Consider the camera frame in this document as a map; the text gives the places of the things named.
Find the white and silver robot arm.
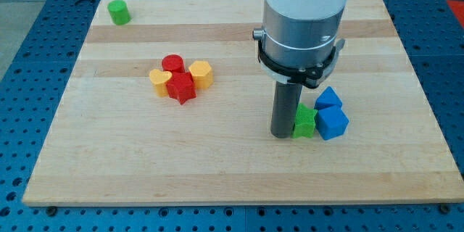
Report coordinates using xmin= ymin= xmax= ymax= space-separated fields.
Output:
xmin=262 ymin=0 xmax=347 ymax=69

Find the yellow hexagon block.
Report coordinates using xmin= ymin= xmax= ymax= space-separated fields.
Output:
xmin=188 ymin=61 xmax=214 ymax=90

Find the red star block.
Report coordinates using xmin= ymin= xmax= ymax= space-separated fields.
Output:
xmin=166 ymin=72 xmax=196 ymax=104

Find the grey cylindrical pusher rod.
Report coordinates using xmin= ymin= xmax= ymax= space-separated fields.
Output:
xmin=270 ymin=82 xmax=302 ymax=138

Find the red cylinder block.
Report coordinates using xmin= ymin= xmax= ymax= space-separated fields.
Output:
xmin=162 ymin=54 xmax=185 ymax=73

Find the green star block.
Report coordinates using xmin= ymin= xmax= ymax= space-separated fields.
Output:
xmin=292 ymin=103 xmax=318 ymax=138

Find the yellow heart block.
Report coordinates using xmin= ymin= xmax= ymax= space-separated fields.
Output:
xmin=149 ymin=69 xmax=173 ymax=97

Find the blue triangle block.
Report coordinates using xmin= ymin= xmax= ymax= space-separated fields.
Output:
xmin=314 ymin=86 xmax=343 ymax=110

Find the blue cube block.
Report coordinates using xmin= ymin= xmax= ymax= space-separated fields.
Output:
xmin=316 ymin=106 xmax=349 ymax=140

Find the wooden board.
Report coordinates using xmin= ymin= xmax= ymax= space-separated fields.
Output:
xmin=22 ymin=0 xmax=463 ymax=207

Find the green cylinder block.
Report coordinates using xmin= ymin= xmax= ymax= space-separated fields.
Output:
xmin=107 ymin=0 xmax=131 ymax=25

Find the black cable clamp ring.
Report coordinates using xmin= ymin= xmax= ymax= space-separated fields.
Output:
xmin=257 ymin=38 xmax=347 ymax=90

